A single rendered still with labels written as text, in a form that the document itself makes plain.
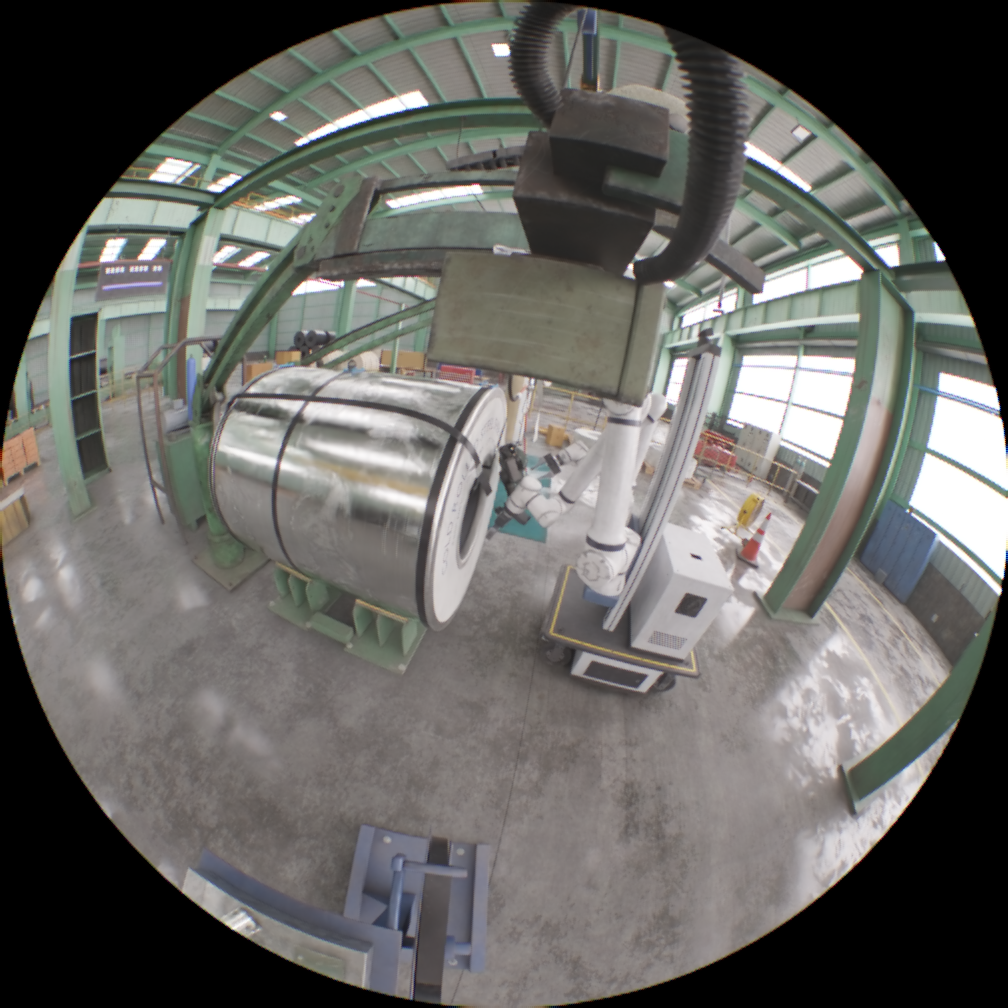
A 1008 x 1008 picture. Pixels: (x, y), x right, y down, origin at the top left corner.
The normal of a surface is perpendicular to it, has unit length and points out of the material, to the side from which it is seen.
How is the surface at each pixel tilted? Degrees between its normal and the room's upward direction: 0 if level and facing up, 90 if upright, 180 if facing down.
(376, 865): 0
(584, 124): 90
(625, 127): 90
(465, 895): 0
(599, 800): 0
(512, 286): 88
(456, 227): 90
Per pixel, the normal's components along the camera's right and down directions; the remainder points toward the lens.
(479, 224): -0.18, 0.40
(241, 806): 0.18, -0.89
